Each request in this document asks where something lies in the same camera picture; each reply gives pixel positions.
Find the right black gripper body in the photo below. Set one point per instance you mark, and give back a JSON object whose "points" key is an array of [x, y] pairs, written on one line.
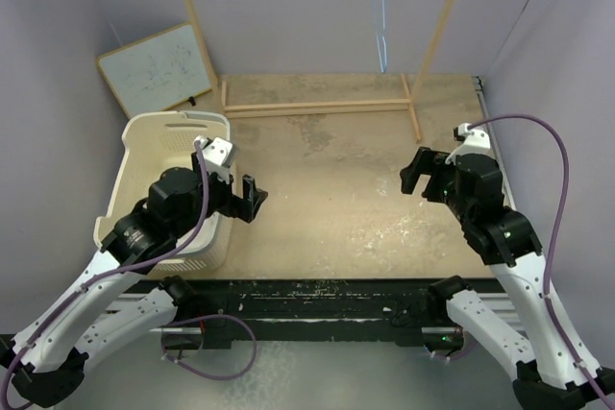
{"points": [[441, 182]]}

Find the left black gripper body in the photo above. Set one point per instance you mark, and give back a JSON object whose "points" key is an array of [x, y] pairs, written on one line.
{"points": [[221, 198]]}

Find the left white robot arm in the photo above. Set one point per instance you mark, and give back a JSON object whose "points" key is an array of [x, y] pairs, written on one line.
{"points": [[47, 361]]}

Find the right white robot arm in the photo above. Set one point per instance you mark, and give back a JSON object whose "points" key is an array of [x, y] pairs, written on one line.
{"points": [[547, 363]]}

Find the white plastic laundry basket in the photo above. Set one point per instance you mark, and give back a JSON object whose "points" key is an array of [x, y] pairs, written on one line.
{"points": [[155, 142]]}

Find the wooden clothes rack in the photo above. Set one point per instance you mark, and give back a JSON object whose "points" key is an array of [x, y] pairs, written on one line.
{"points": [[412, 91]]}

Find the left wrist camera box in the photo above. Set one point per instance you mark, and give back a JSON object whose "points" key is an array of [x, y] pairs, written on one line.
{"points": [[218, 154]]}

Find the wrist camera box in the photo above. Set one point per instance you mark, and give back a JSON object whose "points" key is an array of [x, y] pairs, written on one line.
{"points": [[471, 141], [218, 154]]}

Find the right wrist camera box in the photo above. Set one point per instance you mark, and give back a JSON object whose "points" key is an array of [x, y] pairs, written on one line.
{"points": [[471, 141]]}

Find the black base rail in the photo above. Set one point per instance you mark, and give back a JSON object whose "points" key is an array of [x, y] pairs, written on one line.
{"points": [[329, 310]]}

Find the small whiteboard wooden frame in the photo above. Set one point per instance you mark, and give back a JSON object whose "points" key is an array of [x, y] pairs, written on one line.
{"points": [[156, 73]]}

